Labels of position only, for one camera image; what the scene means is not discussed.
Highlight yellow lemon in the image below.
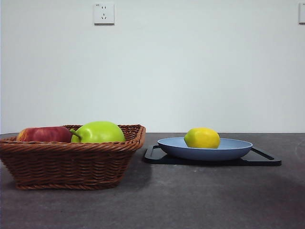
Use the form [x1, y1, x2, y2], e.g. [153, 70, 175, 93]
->
[183, 127, 221, 149]

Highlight blue round plate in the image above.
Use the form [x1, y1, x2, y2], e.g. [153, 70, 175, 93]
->
[157, 137, 253, 161]

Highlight brown woven wicker basket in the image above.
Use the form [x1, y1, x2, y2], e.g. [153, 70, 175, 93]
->
[0, 124, 146, 191]

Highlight green apple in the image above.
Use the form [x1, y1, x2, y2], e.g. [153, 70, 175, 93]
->
[69, 120, 126, 144]

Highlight red apple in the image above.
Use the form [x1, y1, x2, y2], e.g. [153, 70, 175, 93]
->
[16, 126, 73, 143]

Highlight black flat tray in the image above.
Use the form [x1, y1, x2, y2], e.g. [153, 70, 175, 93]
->
[143, 144, 283, 167]

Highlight white wall power outlet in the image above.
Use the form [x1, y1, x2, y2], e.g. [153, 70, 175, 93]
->
[298, 2, 305, 25]
[93, 2, 115, 26]

